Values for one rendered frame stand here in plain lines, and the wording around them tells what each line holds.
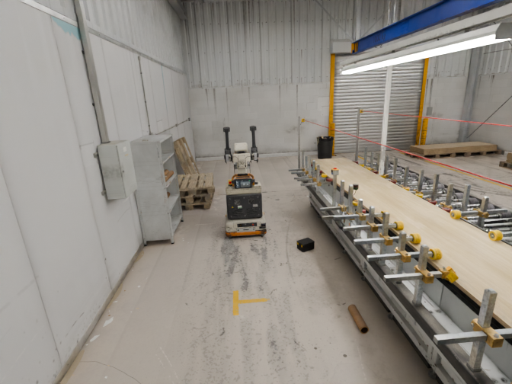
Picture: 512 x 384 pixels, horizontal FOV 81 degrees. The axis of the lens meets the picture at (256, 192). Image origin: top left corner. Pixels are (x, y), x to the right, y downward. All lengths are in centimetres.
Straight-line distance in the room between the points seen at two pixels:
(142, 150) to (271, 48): 719
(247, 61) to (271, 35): 110
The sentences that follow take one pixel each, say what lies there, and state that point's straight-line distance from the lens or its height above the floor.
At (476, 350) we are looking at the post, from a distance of 199.
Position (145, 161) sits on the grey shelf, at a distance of 444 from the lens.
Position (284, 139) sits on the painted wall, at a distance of 1077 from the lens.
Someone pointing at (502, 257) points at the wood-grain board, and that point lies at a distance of 281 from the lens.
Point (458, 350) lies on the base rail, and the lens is 216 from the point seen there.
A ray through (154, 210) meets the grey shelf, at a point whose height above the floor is 56.
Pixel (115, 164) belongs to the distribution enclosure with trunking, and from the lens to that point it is 358.
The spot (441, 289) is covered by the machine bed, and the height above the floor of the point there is 76.
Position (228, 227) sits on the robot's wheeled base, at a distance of 458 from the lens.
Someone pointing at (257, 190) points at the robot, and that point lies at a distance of 447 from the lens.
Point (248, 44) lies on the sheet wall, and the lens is 1068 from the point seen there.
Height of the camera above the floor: 207
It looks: 18 degrees down
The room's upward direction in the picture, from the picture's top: 3 degrees counter-clockwise
